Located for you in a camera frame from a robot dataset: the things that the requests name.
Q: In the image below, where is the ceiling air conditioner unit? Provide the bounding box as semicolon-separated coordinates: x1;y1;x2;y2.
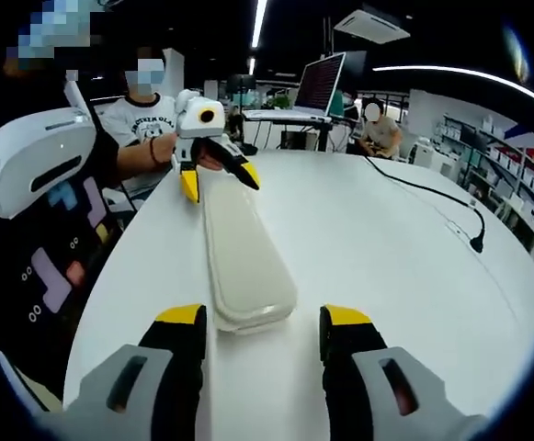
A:
332;3;411;46

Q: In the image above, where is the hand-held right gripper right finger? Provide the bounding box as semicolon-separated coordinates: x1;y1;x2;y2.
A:
319;302;448;441

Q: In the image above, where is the white worn headset device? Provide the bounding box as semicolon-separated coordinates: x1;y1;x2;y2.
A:
0;82;99;221

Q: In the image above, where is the white storage shelving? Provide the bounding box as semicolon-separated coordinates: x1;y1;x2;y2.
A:
430;111;534;279

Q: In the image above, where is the ceiling light strip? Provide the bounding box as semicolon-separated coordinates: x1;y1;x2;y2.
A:
250;0;268;50
370;64;534;106

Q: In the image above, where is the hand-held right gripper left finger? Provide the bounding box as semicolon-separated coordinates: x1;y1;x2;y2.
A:
80;302;209;441

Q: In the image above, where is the beige cutlery case tray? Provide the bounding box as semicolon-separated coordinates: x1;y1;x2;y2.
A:
211;308;297;335

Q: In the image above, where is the beige cutlery case lid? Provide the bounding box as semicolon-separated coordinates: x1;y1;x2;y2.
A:
200;182;301;325

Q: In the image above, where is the person's left hand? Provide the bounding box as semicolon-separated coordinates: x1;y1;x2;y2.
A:
156;131;225;172

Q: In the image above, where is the white laptop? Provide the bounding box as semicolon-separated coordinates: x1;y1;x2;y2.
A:
242;51;347;124

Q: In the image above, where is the black power cable with plug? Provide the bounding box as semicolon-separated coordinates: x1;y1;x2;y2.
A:
361;154;487;254

